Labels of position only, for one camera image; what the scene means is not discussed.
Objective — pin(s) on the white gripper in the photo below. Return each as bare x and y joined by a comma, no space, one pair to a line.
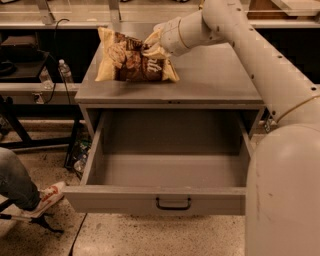
169,35

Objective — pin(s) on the brown sea salt chip bag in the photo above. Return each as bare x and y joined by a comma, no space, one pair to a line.
123,60

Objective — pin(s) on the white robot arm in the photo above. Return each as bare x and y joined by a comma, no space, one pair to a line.
283,180

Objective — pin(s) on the grey cabinet counter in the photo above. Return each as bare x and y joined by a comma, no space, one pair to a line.
210,77

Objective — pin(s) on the open grey top drawer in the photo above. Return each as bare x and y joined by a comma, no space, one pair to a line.
139,155

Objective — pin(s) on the clear plastic water bottle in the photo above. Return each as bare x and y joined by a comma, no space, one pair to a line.
65,72

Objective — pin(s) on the black side table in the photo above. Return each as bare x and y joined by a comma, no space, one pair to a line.
23,96

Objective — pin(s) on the black crate with items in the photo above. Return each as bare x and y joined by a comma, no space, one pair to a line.
78,150

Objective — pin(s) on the white and red sneaker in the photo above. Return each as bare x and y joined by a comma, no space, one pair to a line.
48,197

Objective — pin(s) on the person's leg in jeans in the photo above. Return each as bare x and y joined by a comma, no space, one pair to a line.
15,182

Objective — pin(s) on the black chair base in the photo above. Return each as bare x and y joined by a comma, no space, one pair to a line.
41,221

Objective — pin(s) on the black drawer handle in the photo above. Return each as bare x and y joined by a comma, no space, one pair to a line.
173,205

